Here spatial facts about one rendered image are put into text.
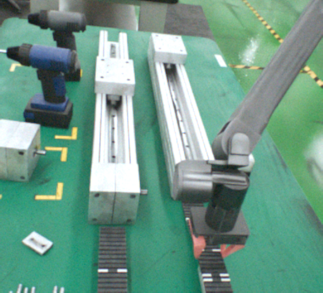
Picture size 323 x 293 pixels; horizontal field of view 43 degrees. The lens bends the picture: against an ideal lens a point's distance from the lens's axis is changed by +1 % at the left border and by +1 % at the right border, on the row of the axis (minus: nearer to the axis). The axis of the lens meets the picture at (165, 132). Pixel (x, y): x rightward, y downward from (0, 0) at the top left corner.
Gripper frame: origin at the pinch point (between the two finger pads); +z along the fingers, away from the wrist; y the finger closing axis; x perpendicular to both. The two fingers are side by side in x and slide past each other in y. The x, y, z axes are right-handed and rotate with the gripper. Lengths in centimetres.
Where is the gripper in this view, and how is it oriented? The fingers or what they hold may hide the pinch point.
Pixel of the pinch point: (209, 252)
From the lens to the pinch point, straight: 84.0
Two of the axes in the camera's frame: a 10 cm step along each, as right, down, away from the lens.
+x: 1.2, 5.7, -8.1
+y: -9.8, -0.6, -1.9
